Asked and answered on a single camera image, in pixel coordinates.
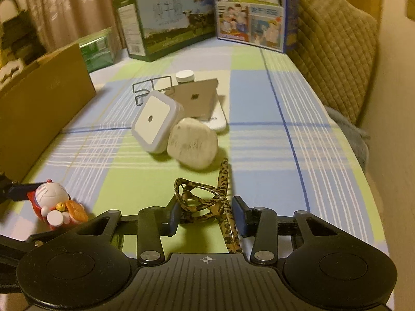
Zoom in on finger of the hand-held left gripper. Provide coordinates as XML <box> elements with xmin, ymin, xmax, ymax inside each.
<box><xmin>0</xmin><ymin>172</ymin><xmax>43</xmax><ymax>202</ymax></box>
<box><xmin>0</xmin><ymin>224</ymin><xmax>77</xmax><ymax>268</ymax></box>

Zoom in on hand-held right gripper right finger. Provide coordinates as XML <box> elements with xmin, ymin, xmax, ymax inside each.
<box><xmin>231</xmin><ymin>195</ymin><xmax>339</xmax><ymax>265</ymax></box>

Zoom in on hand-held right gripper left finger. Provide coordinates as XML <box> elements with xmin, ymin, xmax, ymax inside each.
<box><xmin>76</xmin><ymin>200</ymin><xmax>182</xmax><ymax>265</ymax></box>

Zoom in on leopard print glasses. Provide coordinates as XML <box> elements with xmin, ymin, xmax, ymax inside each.
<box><xmin>173</xmin><ymin>158</ymin><xmax>244</xmax><ymax>254</ymax></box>

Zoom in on blue cat robot figurine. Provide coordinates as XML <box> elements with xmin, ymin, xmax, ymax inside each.
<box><xmin>27</xmin><ymin>178</ymin><xmax>89</xmax><ymax>231</ymax></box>

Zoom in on white rounded stone-like case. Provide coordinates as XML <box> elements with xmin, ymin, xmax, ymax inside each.
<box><xmin>167</xmin><ymin>117</ymin><xmax>219</xmax><ymax>170</ymax></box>

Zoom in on brown cardboard box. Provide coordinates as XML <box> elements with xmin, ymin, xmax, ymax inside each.
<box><xmin>0</xmin><ymin>42</ymin><xmax>97</xmax><ymax>184</ymax></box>

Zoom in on white remote control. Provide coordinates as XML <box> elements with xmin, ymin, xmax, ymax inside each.
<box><xmin>152</xmin><ymin>83</ymin><xmax>228</xmax><ymax>133</ymax></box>

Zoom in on white square night light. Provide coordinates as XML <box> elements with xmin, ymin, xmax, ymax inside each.
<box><xmin>131</xmin><ymin>90</ymin><xmax>185</xmax><ymax>154</ymax></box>

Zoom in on gold square plate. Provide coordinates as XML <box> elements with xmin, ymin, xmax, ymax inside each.
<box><xmin>165</xmin><ymin>78</ymin><xmax>219</xmax><ymax>120</ymax></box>

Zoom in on plaid tablecloth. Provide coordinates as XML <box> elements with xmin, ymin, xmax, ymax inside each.
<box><xmin>0</xmin><ymin>35</ymin><xmax>387</xmax><ymax>299</ymax></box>

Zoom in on white packing insert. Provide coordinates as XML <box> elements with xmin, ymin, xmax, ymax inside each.
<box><xmin>0</xmin><ymin>59</ymin><xmax>26</xmax><ymax>89</ymax></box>

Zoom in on grey cloth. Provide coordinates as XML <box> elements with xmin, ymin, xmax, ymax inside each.
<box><xmin>324</xmin><ymin>106</ymin><xmax>370</xmax><ymax>173</ymax></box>

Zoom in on small jar with white lid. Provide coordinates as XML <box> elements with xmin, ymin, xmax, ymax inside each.
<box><xmin>175</xmin><ymin>69</ymin><xmax>195</xmax><ymax>85</ymax></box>

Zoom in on dark woven basket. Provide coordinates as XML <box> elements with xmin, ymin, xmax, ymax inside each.
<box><xmin>0</xmin><ymin>0</ymin><xmax>46</xmax><ymax>69</ymax></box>

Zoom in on green wrapped package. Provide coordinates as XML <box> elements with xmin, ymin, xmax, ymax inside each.
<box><xmin>79</xmin><ymin>27</ymin><xmax>119</xmax><ymax>74</ymax></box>

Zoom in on tan quilted cushion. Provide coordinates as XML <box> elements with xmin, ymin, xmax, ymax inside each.
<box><xmin>287</xmin><ymin>0</ymin><xmax>380</xmax><ymax>127</ymax></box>

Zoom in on beige curtain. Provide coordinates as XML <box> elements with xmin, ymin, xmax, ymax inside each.
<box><xmin>23</xmin><ymin>0</ymin><xmax>215</xmax><ymax>53</ymax></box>

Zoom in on green and white milk carton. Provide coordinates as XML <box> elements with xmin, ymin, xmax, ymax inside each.
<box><xmin>113</xmin><ymin>0</ymin><xmax>217</xmax><ymax>63</ymax></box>

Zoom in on blue printed carton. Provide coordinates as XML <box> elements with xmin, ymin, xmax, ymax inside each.
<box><xmin>212</xmin><ymin>0</ymin><xmax>300</xmax><ymax>54</ymax></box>

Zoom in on metal wire rack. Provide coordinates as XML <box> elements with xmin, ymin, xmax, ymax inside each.
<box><xmin>132</xmin><ymin>76</ymin><xmax>173</xmax><ymax>108</ymax></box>

